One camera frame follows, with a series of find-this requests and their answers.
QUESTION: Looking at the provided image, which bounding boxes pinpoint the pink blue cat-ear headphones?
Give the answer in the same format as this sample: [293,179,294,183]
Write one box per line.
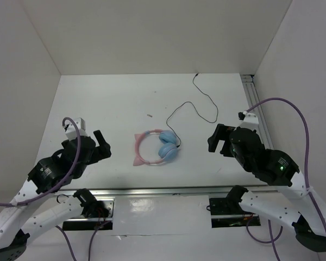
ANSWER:
[133,129,179,166]

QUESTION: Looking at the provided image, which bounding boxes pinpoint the black headphone cable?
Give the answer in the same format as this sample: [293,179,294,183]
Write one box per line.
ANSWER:
[166,72,219,149]

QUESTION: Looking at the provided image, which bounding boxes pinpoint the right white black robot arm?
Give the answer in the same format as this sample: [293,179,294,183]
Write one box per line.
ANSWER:
[208,124,326,252]

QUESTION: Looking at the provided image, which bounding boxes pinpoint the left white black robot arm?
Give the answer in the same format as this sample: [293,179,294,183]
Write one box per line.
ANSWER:
[0,130,111,260]

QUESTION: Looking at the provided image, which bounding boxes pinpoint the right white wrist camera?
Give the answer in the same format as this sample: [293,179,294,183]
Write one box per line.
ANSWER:
[238,111,259,131]

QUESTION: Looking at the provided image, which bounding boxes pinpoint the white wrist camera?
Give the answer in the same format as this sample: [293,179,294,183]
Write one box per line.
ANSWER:
[62,117,88,140]
[238,111,259,131]

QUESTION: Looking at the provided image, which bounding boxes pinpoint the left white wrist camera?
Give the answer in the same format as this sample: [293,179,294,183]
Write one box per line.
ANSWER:
[62,117,88,140]

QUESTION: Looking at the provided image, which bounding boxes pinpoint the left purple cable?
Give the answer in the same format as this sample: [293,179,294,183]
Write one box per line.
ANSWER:
[0,117,110,261]

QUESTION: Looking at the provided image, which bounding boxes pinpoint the purple cable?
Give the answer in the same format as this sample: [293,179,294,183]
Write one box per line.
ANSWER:
[245,97,326,261]
[0,117,110,261]

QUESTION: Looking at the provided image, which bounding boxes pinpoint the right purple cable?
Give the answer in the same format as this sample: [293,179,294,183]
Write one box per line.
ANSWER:
[245,97,326,261]

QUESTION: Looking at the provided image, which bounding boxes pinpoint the right side aluminium rail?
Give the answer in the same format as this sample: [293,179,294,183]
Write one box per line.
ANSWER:
[240,74,274,149]

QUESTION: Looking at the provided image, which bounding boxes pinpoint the aluminium rail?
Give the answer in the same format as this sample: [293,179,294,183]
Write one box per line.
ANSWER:
[54,185,278,197]
[240,74,274,149]

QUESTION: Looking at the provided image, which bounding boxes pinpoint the front aluminium rail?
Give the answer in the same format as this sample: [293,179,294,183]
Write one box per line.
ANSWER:
[54,185,278,197]

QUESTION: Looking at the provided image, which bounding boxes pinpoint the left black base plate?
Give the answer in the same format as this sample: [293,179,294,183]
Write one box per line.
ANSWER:
[62,198,115,231]

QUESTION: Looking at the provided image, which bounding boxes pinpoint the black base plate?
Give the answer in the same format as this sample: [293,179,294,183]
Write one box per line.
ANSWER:
[206,197,261,228]
[62,198,115,231]

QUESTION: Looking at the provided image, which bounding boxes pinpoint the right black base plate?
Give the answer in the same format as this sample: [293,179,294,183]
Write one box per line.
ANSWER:
[206,197,261,228]

